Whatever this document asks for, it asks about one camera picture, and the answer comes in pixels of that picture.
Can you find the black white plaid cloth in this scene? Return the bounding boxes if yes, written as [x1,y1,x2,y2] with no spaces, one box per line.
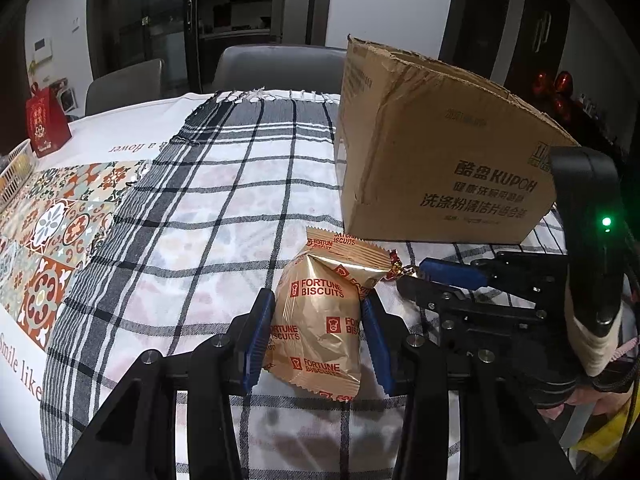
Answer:
[40,89,571,480]

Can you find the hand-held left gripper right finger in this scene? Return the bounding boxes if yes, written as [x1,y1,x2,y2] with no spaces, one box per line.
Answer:
[361,296,578,480]

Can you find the white plastic basket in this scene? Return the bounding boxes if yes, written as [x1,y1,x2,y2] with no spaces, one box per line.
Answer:
[0,139,40,211]

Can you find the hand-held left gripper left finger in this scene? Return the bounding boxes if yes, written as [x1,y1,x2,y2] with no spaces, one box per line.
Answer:
[56,287,277,480]

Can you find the brown cardboard box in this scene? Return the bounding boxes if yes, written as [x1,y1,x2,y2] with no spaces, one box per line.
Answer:
[336,35,581,247]

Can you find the small red gold candy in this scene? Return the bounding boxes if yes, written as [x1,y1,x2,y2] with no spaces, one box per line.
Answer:
[389,251,416,281]

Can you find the white floral patterned tablecloth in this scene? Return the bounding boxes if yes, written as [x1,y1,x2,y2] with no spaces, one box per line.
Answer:
[0,92,216,480]

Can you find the gold biscuit packet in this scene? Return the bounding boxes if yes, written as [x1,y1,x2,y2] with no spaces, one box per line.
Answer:
[262,226,393,403]

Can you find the red gift bag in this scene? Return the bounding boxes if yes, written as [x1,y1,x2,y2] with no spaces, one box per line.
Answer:
[25,82,72,157]

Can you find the wide grey chair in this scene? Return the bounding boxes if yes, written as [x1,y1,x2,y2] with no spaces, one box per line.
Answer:
[212,44,348,95]

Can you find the person's right hand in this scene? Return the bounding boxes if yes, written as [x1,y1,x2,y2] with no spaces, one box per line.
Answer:
[537,377,636,423]

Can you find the narrow grey chair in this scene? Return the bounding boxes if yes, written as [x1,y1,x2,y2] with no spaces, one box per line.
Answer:
[84,58,165,117]

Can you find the yellow cloth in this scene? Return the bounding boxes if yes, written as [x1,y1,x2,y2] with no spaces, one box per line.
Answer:
[575,400,640,461]

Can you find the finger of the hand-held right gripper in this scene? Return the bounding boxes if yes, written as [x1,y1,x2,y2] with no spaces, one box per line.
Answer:
[419,258,493,288]
[396,275,481,313]

